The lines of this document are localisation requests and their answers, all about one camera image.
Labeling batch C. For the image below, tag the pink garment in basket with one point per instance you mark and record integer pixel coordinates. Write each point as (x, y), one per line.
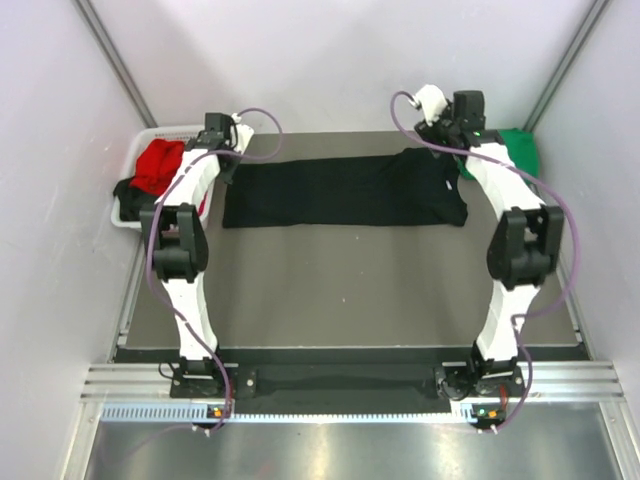
(204, 205)

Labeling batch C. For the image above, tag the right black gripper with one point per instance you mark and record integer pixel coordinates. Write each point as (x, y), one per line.
(428, 133)

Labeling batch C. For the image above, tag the black garment in basket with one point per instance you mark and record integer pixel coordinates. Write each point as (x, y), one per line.
(131, 200)

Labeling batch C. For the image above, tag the black t shirt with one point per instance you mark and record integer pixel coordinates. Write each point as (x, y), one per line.
(409, 188)

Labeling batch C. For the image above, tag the red t shirt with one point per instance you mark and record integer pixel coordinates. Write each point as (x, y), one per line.
(157, 165)

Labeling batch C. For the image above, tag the white plastic laundry basket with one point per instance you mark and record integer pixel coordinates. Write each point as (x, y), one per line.
(138, 145)

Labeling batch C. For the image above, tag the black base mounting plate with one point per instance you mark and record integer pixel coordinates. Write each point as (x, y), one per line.
(343, 381)

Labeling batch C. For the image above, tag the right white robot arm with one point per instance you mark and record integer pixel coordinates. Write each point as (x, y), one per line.
(523, 250)

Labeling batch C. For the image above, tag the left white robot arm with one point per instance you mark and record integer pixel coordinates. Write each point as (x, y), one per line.
(177, 256)

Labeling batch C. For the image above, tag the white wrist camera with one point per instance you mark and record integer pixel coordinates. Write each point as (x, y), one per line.
(430, 101)
(241, 133)

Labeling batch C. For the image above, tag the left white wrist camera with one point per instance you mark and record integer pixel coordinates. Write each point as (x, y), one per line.
(241, 133)

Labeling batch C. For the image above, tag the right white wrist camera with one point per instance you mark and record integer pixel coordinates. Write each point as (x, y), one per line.
(430, 101)

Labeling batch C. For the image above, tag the green folded t shirt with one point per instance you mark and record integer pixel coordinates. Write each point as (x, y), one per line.
(521, 148)

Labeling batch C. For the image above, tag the aluminium frame rail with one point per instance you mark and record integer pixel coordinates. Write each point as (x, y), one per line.
(580, 381)

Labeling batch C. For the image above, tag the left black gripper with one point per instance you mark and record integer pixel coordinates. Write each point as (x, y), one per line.
(226, 176)

